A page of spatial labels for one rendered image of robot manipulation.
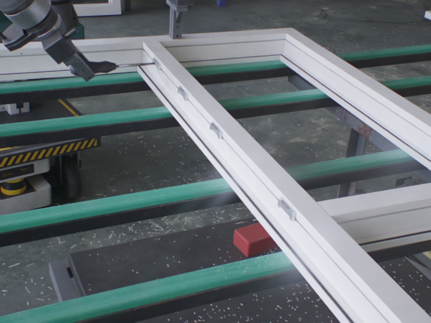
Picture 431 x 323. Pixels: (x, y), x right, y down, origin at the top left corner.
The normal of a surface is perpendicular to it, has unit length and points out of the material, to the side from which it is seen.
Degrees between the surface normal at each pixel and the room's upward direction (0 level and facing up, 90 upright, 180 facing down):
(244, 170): 90
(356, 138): 90
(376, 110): 90
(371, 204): 0
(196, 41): 90
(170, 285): 0
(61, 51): 103
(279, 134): 0
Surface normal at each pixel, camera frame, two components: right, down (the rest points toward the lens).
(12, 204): 0.57, 0.43
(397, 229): 0.38, 0.47
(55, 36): -0.43, -0.52
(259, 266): 0.07, -0.88
